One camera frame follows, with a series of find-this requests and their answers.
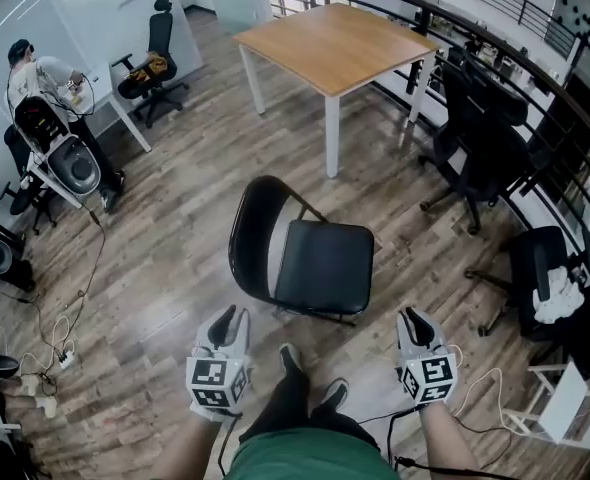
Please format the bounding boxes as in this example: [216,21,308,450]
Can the person's left hand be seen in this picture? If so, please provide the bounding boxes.
[189,400,243,424]

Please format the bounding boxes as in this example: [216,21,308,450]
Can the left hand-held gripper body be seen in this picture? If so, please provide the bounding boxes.
[185,346,254,413]

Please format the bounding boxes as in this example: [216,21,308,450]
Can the person's right shoe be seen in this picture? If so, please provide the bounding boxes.
[319,377,350,412]

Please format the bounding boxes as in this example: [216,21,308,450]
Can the black folding chair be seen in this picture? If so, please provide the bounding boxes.
[227,175,376,327]

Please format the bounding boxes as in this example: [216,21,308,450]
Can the white desk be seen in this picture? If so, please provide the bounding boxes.
[64,60,152,154]

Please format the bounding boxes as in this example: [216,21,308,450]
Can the person's left forearm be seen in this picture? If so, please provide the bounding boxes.
[144,412,226,480]

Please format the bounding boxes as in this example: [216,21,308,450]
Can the white cloth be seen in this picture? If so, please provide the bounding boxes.
[532,265,586,325]

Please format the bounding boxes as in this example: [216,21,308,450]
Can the black headrest office chair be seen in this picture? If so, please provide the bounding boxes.
[110,0,191,129]

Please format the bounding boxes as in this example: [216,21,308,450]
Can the glass board with black magnets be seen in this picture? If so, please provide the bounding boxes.
[544,0,590,67]

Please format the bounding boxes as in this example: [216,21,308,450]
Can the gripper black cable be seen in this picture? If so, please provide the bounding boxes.
[216,411,244,477]
[357,405,519,480]

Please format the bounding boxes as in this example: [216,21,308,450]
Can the black mesh office chair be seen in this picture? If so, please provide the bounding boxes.
[418,50,532,234]

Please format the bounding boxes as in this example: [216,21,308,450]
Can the wooden table with white legs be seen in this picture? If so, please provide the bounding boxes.
[232,1,441,179]

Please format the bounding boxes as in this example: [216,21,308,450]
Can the grey white backpack device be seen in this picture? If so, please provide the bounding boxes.
[13,95,101,198]

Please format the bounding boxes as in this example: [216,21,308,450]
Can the black curved railing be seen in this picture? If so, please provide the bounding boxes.
[264,0,590,279]

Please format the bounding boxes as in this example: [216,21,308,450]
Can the person's right forearm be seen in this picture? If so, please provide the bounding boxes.
[417,400,482,480]

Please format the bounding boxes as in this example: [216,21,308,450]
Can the person's black trousers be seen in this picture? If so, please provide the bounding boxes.
[238,362,381,452]

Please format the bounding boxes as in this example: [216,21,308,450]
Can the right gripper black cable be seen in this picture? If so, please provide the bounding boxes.
[357,405,519,480]

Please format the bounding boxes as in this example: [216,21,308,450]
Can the black floor cable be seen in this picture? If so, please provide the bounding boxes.
[17,200,107,369]

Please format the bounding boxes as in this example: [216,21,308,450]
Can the white power strip with cables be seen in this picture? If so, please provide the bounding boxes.
[18,314,77,375]

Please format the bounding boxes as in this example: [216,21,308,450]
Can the white frame stool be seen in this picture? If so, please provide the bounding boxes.
[503,361,590,452]

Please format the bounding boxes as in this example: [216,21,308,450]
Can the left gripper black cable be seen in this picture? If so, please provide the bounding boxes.
[216,411,244,477]

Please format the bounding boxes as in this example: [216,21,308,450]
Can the person's green shirt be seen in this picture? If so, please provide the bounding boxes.
[229,427,401,480]

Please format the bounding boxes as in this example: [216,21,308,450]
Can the person's left shoe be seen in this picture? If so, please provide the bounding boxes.
[279,343,304,374]

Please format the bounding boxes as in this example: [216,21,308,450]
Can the black low office chair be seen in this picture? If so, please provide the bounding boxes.
[464,225,590,342]

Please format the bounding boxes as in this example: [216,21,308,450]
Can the yellow cloth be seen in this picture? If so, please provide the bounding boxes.
[124,51,169,87]

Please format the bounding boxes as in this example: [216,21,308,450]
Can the black straight railing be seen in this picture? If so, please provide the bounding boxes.
[414,0,584,62]

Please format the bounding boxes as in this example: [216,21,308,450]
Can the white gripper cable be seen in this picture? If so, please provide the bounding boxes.
[449,342,509,437]

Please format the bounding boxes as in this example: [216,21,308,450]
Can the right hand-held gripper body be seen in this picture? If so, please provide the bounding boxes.
[398,345,460,407]

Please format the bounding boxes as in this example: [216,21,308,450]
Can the person's shoe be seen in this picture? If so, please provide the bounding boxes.
[319,377,350,412]
[279,343,304,374]

